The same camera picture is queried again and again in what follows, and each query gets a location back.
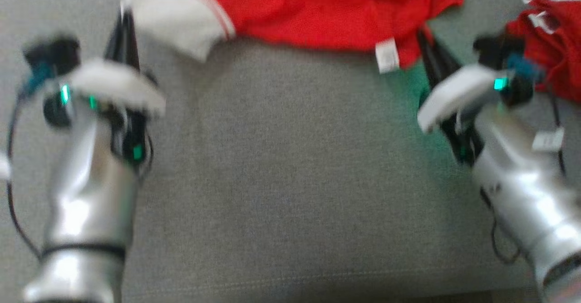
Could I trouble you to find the red shorts with white stripe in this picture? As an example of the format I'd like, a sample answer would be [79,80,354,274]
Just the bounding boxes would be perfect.
[505,0,581,104]

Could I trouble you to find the black left cable teal plug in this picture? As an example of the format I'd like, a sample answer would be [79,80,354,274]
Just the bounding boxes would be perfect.
[5,62,57,263]

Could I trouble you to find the black right cable teal plug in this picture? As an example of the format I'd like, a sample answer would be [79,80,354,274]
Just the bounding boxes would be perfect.
[481,52,568,265]

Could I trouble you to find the black cable teal plug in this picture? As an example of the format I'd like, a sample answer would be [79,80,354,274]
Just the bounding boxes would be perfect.
[481,52,568,265]
[5,62,57,263]

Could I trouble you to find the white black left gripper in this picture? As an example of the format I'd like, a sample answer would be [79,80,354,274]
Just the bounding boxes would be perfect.
[67,9,167,170]

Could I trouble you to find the red jersey with white sleeves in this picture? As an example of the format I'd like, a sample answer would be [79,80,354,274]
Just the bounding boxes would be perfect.
[122,0,466,74]

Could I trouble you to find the white right cable label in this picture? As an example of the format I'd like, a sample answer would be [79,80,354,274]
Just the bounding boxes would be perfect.
[531,128,566,154]

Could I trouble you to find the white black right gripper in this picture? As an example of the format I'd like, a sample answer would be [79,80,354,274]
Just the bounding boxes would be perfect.
[417,29,505,166]

